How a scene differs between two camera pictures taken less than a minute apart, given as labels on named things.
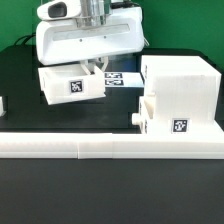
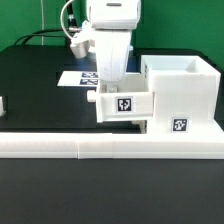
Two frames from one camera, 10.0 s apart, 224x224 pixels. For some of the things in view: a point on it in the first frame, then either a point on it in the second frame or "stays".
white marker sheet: [123, 80] -> [78, 79]
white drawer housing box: [187, 94] stays
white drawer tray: [69, 83] -> [123, 102]
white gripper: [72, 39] -> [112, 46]
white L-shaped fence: [96, 145] stays
